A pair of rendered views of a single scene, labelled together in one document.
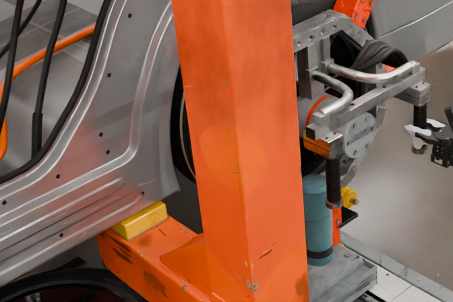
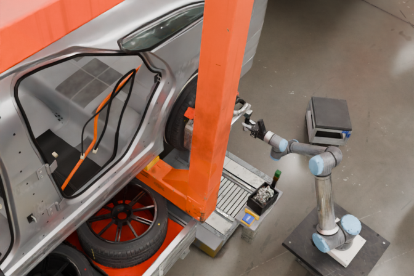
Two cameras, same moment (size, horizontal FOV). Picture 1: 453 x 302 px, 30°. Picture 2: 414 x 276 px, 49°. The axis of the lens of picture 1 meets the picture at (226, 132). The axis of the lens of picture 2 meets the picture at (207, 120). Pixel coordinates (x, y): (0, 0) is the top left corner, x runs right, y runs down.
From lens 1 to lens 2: 1.53 m
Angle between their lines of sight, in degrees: 24
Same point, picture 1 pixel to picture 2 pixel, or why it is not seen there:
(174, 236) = (163, 168)
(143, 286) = (152, 185)
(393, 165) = not seen: hidden behind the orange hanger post
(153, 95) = (161, 125)
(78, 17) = (111, 73)
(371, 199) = not seen: hidden behind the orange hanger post
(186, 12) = (199, 132)
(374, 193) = not seen: hidden behind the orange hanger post
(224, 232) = (198, 183)
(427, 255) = (233, 143)
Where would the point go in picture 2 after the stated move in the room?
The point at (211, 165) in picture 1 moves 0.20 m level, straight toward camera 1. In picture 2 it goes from (198, 167) to (207, 194)
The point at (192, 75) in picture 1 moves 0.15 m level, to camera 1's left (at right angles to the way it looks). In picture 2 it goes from (196, 145) to (172, 150)
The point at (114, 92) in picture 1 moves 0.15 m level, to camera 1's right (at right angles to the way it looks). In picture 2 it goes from (149, 127) to (171, 124)
